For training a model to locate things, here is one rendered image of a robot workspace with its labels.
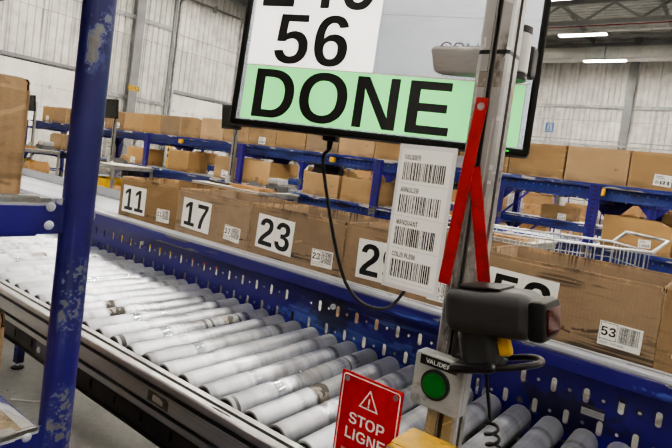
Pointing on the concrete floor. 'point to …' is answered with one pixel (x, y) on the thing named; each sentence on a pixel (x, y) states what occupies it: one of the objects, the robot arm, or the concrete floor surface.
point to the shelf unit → (97, 56)
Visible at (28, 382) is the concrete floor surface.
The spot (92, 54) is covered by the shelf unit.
